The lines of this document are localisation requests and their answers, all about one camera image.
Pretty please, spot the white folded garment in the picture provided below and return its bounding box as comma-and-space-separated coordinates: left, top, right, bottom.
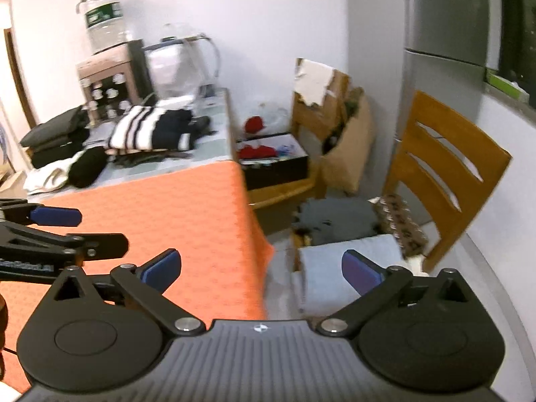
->
23, 150, 85, 195

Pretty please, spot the wooden chair with paper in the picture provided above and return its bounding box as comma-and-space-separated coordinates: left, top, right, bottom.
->
289, 58, 351, 196

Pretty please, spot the orange patterned table mat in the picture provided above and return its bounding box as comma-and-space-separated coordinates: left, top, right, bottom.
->
0, 160, 275, 394

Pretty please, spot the olive brown garment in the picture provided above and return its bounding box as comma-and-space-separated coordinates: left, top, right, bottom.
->
110, 115, 213, 168

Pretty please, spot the grey folded garment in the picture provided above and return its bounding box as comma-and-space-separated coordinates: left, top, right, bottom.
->
83, 122, 116, 148

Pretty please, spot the dark grey cloth pile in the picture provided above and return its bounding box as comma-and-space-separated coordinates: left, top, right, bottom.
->
292, 197, 378, 246

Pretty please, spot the striped navy white sweater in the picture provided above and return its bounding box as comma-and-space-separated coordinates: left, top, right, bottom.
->
107, 105, 196, 153

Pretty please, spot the plastic covered fan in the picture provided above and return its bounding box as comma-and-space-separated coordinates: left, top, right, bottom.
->
143, 23, 221, 103

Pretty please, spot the black storage box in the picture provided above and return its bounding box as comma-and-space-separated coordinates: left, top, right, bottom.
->
237, 133, 310, 191

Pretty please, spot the clear water bottle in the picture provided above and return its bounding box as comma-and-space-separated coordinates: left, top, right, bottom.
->
76, 0, 127, 55

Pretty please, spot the brown paper bag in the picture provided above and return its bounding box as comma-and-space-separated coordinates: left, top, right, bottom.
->
320, 87, 376, 194

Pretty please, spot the grey refrigerator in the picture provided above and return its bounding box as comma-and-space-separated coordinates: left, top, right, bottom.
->
393, 0, 504, 168

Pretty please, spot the near wooden chair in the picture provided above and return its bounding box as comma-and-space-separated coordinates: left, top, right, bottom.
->
383, 91, 512, 272

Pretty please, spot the light blue folded cloth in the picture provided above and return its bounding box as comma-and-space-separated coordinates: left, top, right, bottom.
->
290, 233, 413, 319

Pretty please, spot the black rolled garment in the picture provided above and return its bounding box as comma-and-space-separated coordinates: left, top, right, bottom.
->
68, 146, 108, 189

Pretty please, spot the dark grey folded clothes stack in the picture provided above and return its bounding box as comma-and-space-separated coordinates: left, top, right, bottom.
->
20, 105, 90, 169

